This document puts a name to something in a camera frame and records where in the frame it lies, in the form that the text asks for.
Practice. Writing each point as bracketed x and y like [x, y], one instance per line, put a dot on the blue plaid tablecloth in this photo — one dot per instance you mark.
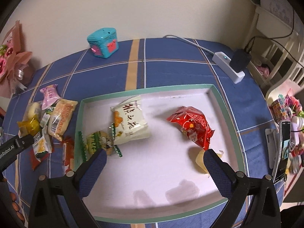
[160, 62]

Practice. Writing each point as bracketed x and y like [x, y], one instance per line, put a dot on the small green white packet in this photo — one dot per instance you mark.
[46, 114]

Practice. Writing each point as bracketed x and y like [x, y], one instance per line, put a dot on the green rimmed white tray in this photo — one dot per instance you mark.
[157, 178]

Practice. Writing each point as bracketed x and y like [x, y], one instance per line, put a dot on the white power strip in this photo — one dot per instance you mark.
[223, 62]

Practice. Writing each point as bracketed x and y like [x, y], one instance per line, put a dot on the black power adapter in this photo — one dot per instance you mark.
[240, 60]

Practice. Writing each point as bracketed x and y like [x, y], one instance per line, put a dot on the cream pastry snack packet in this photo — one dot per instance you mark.
[129, 123]

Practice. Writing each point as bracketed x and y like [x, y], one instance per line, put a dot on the person's left hand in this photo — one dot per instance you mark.
[16, 207]

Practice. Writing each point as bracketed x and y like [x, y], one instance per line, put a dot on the smartphone on stand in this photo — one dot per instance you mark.
[283, 150]

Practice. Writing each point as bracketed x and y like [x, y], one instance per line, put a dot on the tan bread packet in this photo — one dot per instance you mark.
[60, 118]

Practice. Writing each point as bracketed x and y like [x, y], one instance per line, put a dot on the white shelf unit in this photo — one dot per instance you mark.
[276, 46]

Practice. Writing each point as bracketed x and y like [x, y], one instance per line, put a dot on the yellow cake barcode packet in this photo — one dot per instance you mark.
[31, 126]

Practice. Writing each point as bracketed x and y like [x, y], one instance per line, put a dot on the pink flower bouquet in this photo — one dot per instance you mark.
[16, 71]

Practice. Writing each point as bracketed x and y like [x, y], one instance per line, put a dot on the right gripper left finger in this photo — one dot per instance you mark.
[46, 210]

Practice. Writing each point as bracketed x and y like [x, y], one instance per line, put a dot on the pink purple snack packet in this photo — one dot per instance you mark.
[50, 96]

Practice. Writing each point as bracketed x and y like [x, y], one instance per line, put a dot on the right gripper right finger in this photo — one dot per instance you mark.
[264, 209]

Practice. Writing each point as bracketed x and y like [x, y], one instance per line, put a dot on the long red cake packet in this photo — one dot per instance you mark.
[67, 155]

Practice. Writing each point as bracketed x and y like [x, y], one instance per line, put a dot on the green round cracker packet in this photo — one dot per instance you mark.
[98, 140]

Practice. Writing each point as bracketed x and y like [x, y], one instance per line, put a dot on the pale yellow wedge snack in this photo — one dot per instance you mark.
[200, 163]

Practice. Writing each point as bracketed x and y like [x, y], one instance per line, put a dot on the white round bun packet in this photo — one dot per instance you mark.
[33, 110]

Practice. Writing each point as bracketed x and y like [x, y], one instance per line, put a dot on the teal toy house box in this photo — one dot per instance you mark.
[103, 42]

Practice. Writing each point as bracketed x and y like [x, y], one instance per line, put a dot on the colourful clutter pile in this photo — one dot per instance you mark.
[288, 107]

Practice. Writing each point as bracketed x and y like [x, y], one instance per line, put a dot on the red heart snack bag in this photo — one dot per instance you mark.
[194, 125]

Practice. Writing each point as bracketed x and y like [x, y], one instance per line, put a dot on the white green cookie packet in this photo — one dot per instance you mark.
[42, 144]

